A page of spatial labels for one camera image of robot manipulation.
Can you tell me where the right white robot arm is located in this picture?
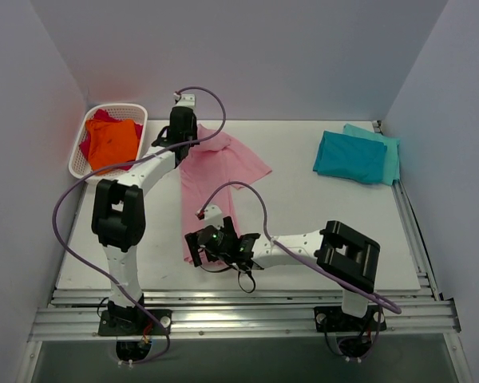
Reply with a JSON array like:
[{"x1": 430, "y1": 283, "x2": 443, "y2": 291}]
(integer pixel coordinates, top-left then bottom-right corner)
[{"x1": 184, "y1": 216, "x2": 380, "y2": 330}]

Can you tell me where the folded teal t-shirt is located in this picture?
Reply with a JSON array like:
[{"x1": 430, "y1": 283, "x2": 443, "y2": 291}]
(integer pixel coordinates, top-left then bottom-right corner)
[{"x1": 312, "y1": 131, "x2": 387, "y2": 184}]

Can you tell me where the orange t-shirt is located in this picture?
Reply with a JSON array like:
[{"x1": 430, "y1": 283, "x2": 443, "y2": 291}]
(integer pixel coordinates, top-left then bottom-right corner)
[{"x1": 84, "y1": 119, "x2": 141, "y2": 171}]

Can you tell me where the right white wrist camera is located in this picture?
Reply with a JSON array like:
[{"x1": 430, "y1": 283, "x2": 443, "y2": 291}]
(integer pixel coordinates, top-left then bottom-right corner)
[{"x1": 196, "y1": 203, "x2": 224, "y2": 229}]

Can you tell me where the magenta t-shirt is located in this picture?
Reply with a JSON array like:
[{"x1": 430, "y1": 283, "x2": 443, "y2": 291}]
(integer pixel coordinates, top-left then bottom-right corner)
[{"x1": 78, "y1": 109, "x2": 144, "y2": 172}]

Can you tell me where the aluminium rail frame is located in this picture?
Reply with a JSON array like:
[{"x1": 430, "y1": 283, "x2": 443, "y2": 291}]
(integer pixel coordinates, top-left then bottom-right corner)
[{"x1": 32, "y1": 173, "x2": 471, "y2": 382}]

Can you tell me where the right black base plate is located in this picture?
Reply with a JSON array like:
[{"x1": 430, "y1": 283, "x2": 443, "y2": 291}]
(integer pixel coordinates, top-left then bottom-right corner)
[{"x1": 314, "y1": 306, "x2": 387, "y2": 333}]

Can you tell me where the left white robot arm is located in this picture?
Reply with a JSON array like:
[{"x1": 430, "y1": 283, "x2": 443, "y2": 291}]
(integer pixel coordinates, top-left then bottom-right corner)
[{"x1": 91, "y1": 103, "x2": 197, "y2": 334}]

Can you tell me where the pink t-shirt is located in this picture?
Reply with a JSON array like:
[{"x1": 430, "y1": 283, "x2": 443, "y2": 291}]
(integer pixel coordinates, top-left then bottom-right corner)
[{"x1": 179, "y1": 123, "x2": 273, "y2": 267}]

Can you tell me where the folded light green t-shirt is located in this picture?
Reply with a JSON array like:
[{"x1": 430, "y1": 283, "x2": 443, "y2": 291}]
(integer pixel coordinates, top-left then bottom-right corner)
[{"x1": 342, "y1": 124, "x2": 400, "y2": 186}]

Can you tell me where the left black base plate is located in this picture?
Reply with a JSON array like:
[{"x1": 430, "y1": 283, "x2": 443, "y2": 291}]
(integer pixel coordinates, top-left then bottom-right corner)
[{"x1": 97, "y1": 309, "x2": 172, "y2": 337}]

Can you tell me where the white perforated plastic basket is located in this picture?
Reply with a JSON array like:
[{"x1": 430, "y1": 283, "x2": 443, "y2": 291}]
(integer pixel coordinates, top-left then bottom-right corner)
[{"x1": 69, "y1": 103, "x2": 148, "y2": 184}]

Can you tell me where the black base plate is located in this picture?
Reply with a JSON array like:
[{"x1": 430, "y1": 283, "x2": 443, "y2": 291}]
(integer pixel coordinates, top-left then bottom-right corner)
[
  {"x1": 97, "y1": 309, "x2": 172, "y2": 337},
  {"x1": 314, "y1": 306, "x2": 387, "y2": 333}
]

